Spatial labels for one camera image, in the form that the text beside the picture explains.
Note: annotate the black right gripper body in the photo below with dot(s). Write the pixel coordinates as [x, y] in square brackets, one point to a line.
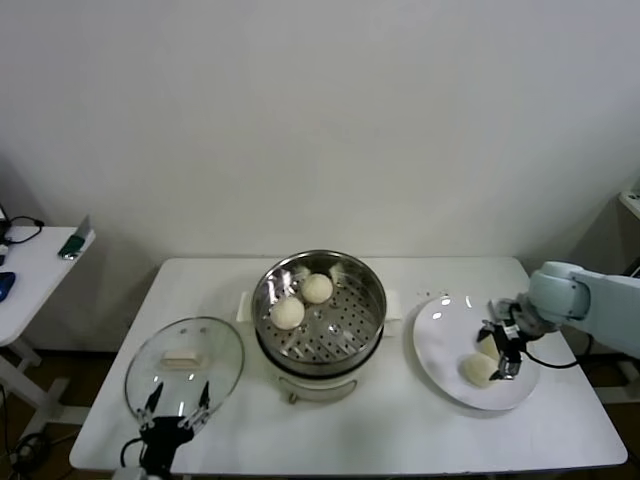
[525, 332]

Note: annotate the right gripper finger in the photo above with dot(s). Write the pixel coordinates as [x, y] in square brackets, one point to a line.
[505, 310]
[510, 367]

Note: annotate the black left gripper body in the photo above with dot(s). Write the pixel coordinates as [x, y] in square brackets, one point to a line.
[162, 432]

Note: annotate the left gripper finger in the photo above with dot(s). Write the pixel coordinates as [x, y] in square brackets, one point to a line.
[197, 415]
[147, 412]

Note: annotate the white steamed baozi bun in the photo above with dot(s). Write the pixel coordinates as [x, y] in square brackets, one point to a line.
[317, 288]
[487, 346]
[475, 371]
[287, 313]

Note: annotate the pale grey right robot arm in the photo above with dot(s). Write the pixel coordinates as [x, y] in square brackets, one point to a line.
[600, 300]

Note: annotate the stainless steel steamer basket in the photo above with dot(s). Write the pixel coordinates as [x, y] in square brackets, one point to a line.
[330, 345]

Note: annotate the silver left wrist block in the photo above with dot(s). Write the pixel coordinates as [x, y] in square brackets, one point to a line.
[131, 474]

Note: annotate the round white plate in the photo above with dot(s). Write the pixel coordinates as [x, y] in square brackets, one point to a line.
[440, 345]

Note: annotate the white electric cooker base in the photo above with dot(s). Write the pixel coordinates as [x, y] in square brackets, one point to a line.
[320, 387]

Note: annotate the white side table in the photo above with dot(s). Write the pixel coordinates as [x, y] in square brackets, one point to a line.
[40, 270]

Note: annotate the green circuit board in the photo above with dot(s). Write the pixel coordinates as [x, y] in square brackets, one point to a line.
[75, 245]

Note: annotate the small blue object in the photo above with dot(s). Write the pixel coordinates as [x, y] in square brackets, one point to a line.
[6, 285]

